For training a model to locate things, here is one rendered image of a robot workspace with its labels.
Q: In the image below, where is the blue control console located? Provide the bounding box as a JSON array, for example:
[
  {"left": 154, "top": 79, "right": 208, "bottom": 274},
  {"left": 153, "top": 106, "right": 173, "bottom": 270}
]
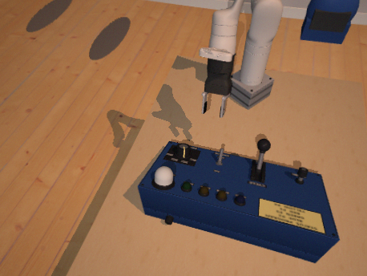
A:
[{"left": 138, "top": 139, "right": 340, "bottom": 263}]

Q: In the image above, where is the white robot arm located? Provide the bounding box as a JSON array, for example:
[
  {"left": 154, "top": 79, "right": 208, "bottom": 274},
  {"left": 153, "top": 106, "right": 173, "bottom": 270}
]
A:
[{"left": 211, "top": 0, "right": 283, "bottom": 86}]

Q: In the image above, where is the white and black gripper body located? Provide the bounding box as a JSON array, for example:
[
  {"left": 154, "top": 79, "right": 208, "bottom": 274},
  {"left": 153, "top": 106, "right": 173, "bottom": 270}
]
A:
[{"left": 199, "top": 34, "right": 236, "bottom": 95}]

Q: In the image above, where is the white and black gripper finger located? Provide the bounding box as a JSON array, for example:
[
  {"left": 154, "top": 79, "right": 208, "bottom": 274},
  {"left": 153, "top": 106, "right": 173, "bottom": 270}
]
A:
[
  {"left": 220, "top": 93, "right": 230, "bottom": 118},
  {"left": 202, "top": 91, "right": 208, "bottom": 114}
]

